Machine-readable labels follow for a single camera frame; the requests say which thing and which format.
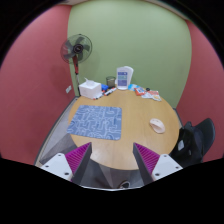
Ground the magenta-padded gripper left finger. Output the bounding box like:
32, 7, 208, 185
39, 142, 93, 186

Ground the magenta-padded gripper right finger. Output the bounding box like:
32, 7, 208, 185
132, 142, 184, 186

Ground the beige computer mouse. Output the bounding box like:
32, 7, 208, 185
149, 117, 166, 135

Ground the blue patterned mouse pad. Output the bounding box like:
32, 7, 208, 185
66, 104, 123, 141

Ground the black office chair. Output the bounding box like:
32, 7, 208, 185
169, 117, 216, 168

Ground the large orange snack packet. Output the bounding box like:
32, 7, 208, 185
147, 89, 162, 102

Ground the white red snack packet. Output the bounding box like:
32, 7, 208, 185
141, 91, 153, 100

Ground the white whiteboard marker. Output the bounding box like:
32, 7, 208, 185
94, 91, 106, 100

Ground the white tissue box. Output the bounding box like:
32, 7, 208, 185
78, 77, 102, 100

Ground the black whiteboard marker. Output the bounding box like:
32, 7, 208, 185
103, 87, 118, 97

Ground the dark mesh pen cup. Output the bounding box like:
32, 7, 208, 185
105, 75, 117, 89

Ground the clear sign stand blue card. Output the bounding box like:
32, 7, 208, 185
116, 66, 130, 91

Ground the black standing fan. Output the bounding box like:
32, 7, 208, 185
60, 33, 93, 98

